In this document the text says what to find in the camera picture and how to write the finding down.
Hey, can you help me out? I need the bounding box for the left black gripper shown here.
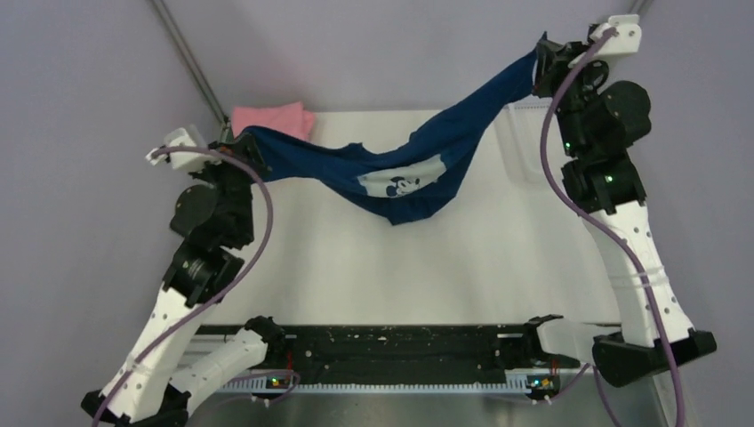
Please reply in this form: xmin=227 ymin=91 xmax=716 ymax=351
xmin=190 ymin=130 xmax=272 ymax=245

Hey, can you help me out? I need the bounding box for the navy blue printed t-shirt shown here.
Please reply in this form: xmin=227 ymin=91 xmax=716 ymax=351
xmin=244 ymin=51 xmax=537 ymax=225

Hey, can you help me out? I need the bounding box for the vertical metal post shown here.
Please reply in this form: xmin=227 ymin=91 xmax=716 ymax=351
xmin=628 ymin=0 xmax=654 ymax=16
xmin=147 ymin=0 xmax=228 ymax=126

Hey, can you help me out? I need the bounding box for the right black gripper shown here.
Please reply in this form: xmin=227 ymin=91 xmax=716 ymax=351
xmin=530 ymin=39 xmax=613 ymax=157

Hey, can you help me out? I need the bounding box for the pink folded t-shirt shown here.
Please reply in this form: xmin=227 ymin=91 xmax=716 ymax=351
xmin=230 ymin=101 xmax=316 ymax=141

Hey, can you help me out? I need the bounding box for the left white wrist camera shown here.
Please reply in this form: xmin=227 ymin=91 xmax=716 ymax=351
xmin=145 ymin=125 xmax=221 ymax=173

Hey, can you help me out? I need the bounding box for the white plastic basket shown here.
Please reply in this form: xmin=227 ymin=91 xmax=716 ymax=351
xmin=493 ymin=97 xmax=550 ymax=189

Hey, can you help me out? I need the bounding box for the right vertical metal post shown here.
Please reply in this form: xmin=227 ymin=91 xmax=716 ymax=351
xmin=628 ymin=0 xmax=654 ymax=16

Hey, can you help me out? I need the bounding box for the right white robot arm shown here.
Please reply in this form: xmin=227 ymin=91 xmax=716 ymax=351
xmin=533 ymin=38 xmax=717 ymax=387

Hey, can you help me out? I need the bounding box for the left vertical metal post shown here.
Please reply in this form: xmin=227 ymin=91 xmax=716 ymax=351
xmin=147 ymin=0 xmax=228 ymax=126

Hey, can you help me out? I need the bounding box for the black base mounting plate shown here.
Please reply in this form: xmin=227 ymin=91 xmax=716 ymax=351
xmin=194 ymin=320 xmax=584 ymax=387

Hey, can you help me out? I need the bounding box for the white slotted cable duct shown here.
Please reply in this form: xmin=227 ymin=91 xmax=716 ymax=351
xmin=217 ymin=373 xmax=541 ymax=395

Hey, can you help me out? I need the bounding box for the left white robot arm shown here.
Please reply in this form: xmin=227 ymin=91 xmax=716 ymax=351
xmin=81 ymin=129 xmax=285 ymax=426

